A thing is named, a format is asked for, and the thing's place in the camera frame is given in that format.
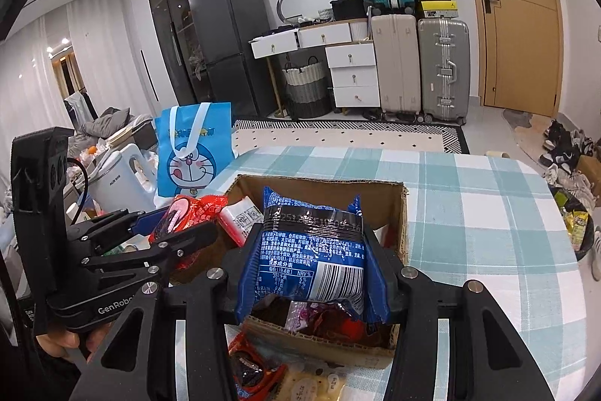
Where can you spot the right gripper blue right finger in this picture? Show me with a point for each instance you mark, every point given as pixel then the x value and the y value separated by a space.
pixel 400 296

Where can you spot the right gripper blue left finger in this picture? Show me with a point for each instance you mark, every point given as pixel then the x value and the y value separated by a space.
pixel 216 299

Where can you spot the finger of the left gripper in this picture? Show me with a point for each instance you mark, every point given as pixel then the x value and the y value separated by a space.
pixel 144 223
pixel 169 249

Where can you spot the red Oreo pack pink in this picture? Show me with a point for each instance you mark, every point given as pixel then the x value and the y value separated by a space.
pixel 184 213

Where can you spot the blue Oreo pack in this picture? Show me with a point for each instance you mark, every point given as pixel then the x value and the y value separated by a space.
pixel 313 253

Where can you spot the red white snack packet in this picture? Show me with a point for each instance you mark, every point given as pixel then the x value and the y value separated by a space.
pixel 238 220

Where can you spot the red corn snack bag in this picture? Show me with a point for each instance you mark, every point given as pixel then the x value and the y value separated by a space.
pixel 331 322

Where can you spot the person's left hand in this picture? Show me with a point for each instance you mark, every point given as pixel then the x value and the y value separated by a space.
pixel 59 342

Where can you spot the white electric kettle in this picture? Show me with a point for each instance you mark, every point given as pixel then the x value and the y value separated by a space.
pixel 124 179

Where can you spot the red Oreo pack small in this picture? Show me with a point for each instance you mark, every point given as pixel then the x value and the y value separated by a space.
pixel 256 378

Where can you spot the blue Doraemon tote bag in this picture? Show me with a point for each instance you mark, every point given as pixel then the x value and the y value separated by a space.
pixel 194 146

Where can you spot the SF Express cardboard box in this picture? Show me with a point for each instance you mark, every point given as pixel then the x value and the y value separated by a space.
pixel 384 210

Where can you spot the teal checkered tablecloth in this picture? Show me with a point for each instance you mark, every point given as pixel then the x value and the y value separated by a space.
pixel 470 217

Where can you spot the cream nougat candy pack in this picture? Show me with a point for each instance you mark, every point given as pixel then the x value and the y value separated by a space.
pixel 311 384

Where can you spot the black trash bin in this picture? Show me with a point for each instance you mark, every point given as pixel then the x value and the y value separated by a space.
pixel 577 221

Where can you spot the woven laundry basket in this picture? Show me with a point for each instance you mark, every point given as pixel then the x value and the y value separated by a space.
pixel 306 89

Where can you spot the small cardboard box floor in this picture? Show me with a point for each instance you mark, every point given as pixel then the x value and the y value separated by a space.
pixel 591 168

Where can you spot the dark grey refrigerator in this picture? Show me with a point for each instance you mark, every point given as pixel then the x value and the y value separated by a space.
pixel 224 29

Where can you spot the silver suitcase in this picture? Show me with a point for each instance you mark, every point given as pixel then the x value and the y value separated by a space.
pixel 445 58

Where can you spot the beige suitcase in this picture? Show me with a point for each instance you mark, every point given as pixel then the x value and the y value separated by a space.
pixel 398 63

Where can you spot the wooden door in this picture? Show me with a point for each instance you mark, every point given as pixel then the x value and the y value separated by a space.
pixel 520 52

